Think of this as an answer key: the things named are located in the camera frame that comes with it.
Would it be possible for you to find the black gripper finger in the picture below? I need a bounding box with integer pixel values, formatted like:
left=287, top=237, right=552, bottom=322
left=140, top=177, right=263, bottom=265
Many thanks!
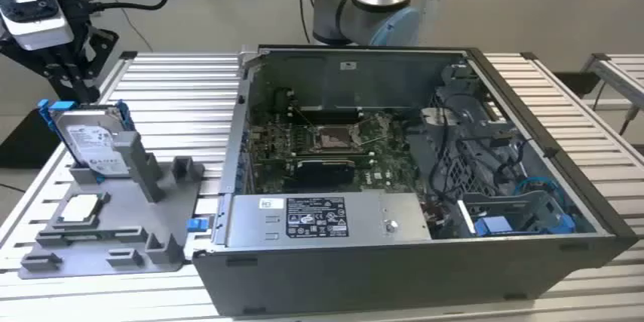
left=75, top=26, right=122, bottom=102
left=0, top=39, right=76, bottom=101

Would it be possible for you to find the hard disk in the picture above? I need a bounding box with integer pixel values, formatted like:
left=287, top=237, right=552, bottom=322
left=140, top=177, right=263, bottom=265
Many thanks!
left=38, top=98, right=135, bottom=183

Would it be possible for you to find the empty blue disk carrier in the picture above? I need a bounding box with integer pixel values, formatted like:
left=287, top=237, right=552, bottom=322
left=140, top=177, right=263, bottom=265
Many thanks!
left=472, top=212, right=575, bottom=238

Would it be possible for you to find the grey metal disk bay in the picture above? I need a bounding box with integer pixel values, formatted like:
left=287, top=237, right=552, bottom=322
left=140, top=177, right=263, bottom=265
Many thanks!
left=460, top=189, right=580, bottom=240

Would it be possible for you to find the silver CPU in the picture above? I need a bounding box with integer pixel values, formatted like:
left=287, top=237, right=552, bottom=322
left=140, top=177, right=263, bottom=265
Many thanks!
left=58, top=192, right=112, bottom=223

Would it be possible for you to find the grey plastic parts rack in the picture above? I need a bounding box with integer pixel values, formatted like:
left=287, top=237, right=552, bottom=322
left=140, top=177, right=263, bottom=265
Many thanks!
left=18, top=131, right=207, bottom=281

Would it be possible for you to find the thin metal locking lever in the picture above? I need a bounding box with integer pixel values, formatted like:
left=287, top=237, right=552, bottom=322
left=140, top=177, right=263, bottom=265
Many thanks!
left=294, top=106, right=323, bottom=127

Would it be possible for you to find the grey power supply unit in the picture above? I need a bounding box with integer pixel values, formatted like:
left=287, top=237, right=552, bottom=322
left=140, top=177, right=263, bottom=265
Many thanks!
left=224, top=192, right=434, bottom=247

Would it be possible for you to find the CPU socket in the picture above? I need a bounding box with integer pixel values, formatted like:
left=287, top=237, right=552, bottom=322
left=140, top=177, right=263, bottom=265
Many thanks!
left=314, top=124, right=362, bottom=152

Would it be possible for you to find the black graphics card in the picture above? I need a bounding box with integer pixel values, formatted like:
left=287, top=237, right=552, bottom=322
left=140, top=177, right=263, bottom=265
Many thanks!
left=291, top=159, right=356, bottom=187

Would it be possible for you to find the metal socket cover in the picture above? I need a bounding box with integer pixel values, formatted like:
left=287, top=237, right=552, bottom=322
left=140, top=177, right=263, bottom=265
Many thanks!
left=351, top=114, right=392, bottom=142

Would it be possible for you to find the green Dell motherboard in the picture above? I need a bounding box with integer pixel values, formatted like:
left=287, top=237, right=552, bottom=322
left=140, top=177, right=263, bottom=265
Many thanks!
left=246, top=106, right=428, bottom=195

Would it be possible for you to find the open black PC case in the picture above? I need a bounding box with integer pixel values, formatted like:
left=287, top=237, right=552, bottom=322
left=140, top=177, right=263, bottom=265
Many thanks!
left=191, top=43, right=639, bottom=317

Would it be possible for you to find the narrow aluminium slat table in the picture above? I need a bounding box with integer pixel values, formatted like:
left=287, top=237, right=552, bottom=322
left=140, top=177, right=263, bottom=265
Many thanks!
left=583, top=52, right=644, bottom=112

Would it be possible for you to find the yellow red black wire bundle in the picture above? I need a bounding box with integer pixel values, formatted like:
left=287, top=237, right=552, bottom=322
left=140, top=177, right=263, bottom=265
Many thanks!
left=424, top=193, right=458, bottom=225

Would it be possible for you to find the blue wire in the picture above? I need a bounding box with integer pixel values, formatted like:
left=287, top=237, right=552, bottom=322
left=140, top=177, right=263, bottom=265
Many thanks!
left=515, top=176, right=560, bottom=206

